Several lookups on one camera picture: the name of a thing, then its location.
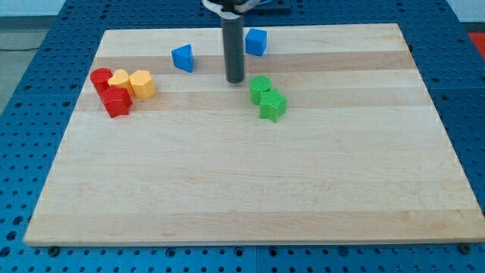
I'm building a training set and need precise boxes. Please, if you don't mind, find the black bolt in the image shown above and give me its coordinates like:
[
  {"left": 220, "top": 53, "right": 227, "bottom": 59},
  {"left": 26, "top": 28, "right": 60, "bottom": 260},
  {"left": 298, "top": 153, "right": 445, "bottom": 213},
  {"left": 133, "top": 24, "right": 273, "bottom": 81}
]
[
  {"left": 459, "top": 243, "right": 471, "bottom": 255},
  {"left": 48, "top": 246, "right": 60, "bottom": 257}
]

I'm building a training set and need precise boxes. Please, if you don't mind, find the blue triangular prism block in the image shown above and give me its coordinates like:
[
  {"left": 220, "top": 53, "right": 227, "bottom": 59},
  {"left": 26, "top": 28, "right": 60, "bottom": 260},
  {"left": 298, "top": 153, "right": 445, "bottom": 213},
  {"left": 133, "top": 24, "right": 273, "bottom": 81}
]
[{"left": 171, "top": 44, "right": 194, "bottom": 73}]

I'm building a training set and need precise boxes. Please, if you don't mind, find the black bolt front right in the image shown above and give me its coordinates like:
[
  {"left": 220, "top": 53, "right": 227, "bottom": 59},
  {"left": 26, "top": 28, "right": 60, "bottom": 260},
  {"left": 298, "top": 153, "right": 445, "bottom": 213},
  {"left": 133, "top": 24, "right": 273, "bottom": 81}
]
[{"left": 459, "top": 243, "right": 471, "bottom": 255}]

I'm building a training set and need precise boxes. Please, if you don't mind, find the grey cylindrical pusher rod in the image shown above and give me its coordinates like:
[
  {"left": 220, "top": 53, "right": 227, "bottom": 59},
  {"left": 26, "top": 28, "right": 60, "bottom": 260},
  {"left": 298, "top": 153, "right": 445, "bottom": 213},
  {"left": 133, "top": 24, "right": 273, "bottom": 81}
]
[{"left": 221, "top": 15, "right": 245, "bottom": 83}]

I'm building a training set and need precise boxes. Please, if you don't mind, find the light wooden board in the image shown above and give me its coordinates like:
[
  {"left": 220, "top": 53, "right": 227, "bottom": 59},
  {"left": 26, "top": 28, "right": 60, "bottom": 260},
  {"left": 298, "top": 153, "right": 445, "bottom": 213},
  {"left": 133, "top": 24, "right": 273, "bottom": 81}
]
[{"left": 24, "top": 24, "right": 484, "bottom": 246}]

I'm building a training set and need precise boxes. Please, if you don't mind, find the green star block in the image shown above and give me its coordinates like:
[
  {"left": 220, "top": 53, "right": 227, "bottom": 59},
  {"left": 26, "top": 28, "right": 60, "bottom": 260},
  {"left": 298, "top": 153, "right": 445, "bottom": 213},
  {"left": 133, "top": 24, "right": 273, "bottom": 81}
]
[{"left": 259, "top": 89, "right": 287, "bottom": 123}]

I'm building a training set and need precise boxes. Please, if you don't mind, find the yellow heart block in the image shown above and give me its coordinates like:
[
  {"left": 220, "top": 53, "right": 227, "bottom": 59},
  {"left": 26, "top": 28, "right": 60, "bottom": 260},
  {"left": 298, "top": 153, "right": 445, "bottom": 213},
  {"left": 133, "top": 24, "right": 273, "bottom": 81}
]
[{"left": 108, "top": 69, "right": 134, "bottom": 96}]

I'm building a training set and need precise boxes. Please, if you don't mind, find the red star block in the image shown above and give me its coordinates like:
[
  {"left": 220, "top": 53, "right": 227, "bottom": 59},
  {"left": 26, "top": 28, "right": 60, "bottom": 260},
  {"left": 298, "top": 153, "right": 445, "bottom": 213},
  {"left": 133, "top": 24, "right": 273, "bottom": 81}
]
[{"left": 100, "top": 86, "right": 133, "bottom": 118}]

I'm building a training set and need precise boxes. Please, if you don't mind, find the red cylinder block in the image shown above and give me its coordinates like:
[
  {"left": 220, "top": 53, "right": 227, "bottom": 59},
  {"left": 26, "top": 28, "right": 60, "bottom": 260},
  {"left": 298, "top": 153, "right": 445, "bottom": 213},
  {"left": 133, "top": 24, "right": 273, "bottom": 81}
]
[{"left": 89, "top": 67, "right": 113, "bottom": 93}]

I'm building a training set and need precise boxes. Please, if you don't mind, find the black bolt front left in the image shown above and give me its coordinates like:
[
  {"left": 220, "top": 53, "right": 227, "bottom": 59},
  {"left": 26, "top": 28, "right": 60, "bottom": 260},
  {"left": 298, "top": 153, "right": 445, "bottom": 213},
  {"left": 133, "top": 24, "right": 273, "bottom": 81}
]
[{"left": 48, "top": 246, "right": 60, "bottom": 257}]

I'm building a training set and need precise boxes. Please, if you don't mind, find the yellow hexagon block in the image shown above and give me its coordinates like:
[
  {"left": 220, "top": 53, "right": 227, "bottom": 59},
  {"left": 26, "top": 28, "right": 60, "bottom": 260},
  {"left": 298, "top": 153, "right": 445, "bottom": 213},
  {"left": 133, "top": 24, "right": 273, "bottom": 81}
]
[{"left": 129, "top": 70, "right": 157, "bottom": 99}]

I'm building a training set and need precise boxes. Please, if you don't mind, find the green cylinder block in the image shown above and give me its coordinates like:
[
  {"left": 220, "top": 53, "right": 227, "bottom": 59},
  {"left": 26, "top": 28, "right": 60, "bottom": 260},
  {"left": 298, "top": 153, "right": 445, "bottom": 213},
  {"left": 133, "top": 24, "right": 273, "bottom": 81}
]
[{"left": 249, "top": 75, "right": 272, "bottom": 105}]

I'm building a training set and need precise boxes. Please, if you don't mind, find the blue cube block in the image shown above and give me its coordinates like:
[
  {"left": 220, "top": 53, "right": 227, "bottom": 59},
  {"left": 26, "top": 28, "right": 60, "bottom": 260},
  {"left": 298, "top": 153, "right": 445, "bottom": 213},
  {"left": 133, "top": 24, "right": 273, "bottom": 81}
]
[{"left": 245, "top": 28, "right": 268, "bottom": 56}]

